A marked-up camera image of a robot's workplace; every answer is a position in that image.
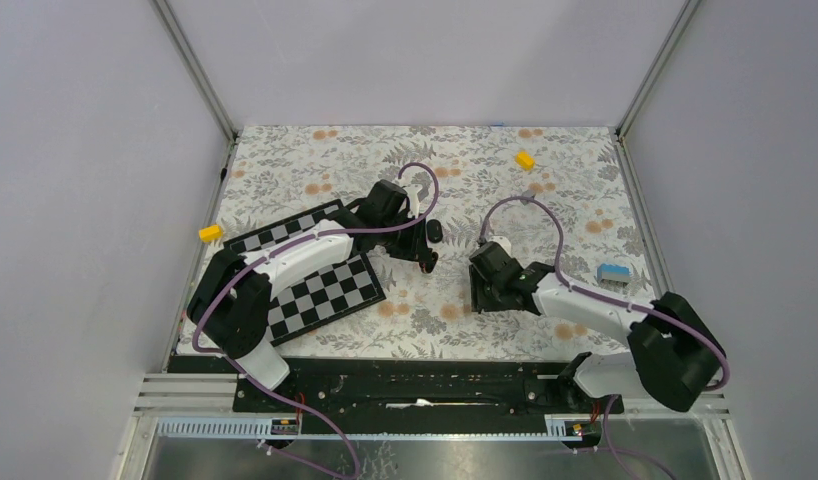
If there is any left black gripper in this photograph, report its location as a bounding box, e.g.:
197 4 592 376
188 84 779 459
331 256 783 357
379 211 432 263

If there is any black earbud charging case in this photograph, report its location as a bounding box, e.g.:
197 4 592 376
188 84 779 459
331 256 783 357
419 250 439 274

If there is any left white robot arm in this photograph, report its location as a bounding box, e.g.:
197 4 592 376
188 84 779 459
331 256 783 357
186 179 438 411

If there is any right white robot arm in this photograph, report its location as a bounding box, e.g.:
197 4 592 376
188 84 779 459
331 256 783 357
468 241 726 412

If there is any black white checkerboard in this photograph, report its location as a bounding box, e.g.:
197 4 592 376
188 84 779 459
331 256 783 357
223 200 386 346

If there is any small grey block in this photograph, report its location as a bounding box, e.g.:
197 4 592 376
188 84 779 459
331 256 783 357
520 190 536 204

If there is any floral patterned table mat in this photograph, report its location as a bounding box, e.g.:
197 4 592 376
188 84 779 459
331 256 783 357
214 126 655 361

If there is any blue white eraser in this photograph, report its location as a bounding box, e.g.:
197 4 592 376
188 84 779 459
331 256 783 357
596 263 632 284

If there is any yellow block far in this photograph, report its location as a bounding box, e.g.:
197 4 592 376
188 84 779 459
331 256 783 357
514 151 535 171

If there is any yellow block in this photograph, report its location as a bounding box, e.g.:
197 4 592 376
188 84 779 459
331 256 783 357
514 151 535 171
198 224 224 243

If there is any yellow block left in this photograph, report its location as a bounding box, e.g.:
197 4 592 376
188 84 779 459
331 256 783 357
198 224 224 243

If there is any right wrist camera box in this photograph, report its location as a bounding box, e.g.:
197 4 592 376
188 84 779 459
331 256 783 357
488 235 512 256

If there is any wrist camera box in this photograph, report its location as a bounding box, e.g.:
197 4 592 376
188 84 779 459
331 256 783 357
403 184 423 218
488 235 512 256

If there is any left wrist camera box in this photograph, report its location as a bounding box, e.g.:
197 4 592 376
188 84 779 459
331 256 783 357
403 184 423 218

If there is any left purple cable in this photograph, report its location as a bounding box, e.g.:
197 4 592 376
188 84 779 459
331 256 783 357
191 162 441 480

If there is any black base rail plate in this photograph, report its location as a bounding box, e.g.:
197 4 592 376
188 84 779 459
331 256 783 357
232 357 626 437

